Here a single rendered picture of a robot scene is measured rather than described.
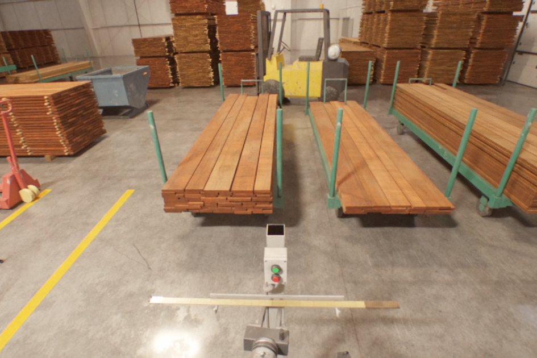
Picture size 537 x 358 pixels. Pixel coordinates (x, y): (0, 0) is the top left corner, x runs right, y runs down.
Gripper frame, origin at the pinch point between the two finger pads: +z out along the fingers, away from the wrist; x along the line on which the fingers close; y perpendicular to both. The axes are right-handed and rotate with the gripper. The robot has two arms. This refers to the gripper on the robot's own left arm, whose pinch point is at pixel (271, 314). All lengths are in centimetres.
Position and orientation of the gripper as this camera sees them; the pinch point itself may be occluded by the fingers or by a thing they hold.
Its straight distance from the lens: 103.1
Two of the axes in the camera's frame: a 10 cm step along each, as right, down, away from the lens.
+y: 0.1, -9.6, -2.9
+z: 1.4, -2.8, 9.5
